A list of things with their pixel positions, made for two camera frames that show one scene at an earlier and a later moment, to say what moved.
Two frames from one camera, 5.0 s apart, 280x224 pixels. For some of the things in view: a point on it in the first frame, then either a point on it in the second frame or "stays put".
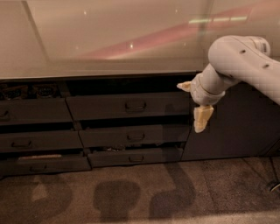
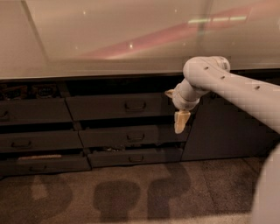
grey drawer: (45, 165) stays put
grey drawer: (24, 111) stays put
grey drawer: (135, 136) stays put
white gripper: (200, 92) to (180, 101)
